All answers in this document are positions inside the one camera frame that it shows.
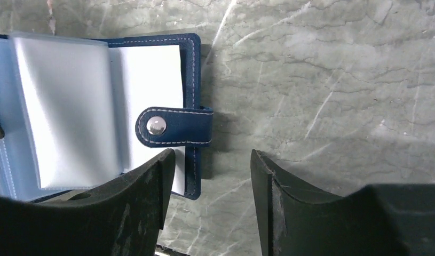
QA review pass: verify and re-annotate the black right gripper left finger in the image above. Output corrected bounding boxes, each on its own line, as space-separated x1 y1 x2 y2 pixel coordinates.
0 149 176 255

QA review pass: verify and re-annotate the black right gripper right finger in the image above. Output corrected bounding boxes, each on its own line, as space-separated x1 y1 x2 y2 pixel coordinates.
250 150 435 255

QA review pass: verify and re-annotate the blue leather card holder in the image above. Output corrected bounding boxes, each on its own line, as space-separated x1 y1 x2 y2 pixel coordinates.
0 33 213 201

